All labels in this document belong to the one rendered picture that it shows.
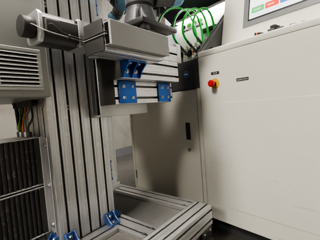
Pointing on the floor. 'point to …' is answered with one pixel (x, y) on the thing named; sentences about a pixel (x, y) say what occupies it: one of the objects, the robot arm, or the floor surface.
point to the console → (264, 129)
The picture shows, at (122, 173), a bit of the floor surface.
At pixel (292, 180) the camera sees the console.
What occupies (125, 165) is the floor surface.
